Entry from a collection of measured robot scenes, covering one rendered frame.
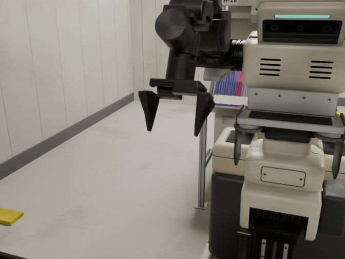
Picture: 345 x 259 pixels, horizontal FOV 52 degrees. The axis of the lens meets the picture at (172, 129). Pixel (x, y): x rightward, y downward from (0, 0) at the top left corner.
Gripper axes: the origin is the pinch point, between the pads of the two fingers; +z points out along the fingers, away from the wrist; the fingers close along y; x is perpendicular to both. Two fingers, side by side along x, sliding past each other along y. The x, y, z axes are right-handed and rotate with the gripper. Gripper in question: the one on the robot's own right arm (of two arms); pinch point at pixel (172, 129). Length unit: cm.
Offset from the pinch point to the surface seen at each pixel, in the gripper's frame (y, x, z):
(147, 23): -184, 349, -180
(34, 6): -199, 163, -111
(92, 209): -104, 151, 43
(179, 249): -34, 135, 52
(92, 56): -204, 267, -104
